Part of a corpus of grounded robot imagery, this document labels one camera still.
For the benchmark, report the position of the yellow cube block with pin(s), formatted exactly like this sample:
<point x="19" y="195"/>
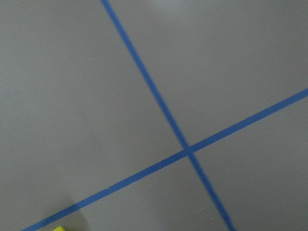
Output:
<point x="59" y="228"/>

